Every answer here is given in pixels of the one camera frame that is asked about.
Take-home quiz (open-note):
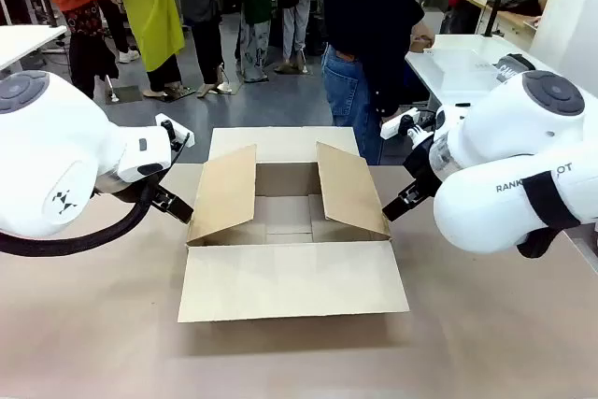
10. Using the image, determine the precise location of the bystander in dark grey clothes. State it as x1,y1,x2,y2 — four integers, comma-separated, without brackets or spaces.
178,0,234,99

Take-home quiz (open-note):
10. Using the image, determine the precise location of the white side table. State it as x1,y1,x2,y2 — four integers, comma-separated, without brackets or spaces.
0,24,69,72

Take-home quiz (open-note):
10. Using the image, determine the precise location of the black right arm cable sleeve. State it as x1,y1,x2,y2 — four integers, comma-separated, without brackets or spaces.
515,171,583,260

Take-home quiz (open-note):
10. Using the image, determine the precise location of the black bag with white letters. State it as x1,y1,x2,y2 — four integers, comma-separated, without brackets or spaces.
494,52,537,81

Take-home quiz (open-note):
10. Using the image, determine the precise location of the black left arm cable sleeve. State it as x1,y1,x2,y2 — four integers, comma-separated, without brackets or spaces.
0,131,193,259

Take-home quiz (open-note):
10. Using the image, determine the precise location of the black arm cable sleeve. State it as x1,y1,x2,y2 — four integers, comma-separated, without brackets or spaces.
515,171,583,260
0,131,193,259

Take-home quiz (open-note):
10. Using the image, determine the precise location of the white table with rounded corner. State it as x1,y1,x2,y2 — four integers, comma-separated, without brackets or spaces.
405,34,534,108

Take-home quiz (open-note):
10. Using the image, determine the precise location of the brown cardboard box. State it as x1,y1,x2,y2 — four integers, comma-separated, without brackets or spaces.
177,126,412,324

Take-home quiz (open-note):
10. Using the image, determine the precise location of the person's right hand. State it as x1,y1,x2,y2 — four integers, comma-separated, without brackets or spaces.
410,20,436,49

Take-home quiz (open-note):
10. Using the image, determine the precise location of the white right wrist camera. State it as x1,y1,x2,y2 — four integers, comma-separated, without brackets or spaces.
379,107,436,144

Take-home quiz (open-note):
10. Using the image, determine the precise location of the bystander in patterned trousers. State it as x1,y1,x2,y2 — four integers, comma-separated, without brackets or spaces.
235,0,278,83

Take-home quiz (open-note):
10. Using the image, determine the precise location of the wooden desk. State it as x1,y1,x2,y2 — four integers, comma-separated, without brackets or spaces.
463,0,544,36

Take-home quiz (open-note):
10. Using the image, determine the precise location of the person in dark sweater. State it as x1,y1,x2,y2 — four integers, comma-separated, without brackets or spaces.
320,0,436,166

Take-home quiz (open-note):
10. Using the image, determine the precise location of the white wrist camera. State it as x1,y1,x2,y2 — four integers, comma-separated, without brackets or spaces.
154,112,195,149
379,107,436,144

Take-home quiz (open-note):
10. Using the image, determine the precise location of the bystander in light grey trousers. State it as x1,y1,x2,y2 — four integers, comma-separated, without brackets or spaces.
273,0,320,76

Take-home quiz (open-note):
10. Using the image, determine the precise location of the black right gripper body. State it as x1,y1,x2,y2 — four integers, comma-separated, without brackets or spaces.
402,135,443,195

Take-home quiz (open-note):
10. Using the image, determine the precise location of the person's right forearm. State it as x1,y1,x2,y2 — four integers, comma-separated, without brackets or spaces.
396,0,427,34

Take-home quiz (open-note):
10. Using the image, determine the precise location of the bystander in yellow apron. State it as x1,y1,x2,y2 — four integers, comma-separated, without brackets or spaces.
118,0,189,102

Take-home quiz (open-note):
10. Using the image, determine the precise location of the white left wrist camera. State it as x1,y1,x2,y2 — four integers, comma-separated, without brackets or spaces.
154,112,195,149

